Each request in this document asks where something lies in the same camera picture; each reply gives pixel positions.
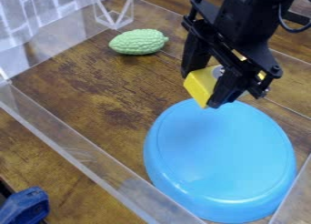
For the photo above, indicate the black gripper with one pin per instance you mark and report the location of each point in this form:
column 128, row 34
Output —
column 232, row 32

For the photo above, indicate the yellow brick with label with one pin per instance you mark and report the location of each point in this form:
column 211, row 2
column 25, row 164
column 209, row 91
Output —
column 199, row 83

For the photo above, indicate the blue round tray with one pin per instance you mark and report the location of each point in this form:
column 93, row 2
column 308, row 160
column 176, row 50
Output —
column 221, row 161

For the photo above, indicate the green knobbly toy vegetable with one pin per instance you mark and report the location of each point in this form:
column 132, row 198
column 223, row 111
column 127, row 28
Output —
column 139, row 42

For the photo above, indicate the blue clamp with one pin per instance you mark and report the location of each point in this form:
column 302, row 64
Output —
column 25, row 207

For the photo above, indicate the clear acrylic enclosure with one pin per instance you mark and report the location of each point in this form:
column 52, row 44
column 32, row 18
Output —
column 79, row 104

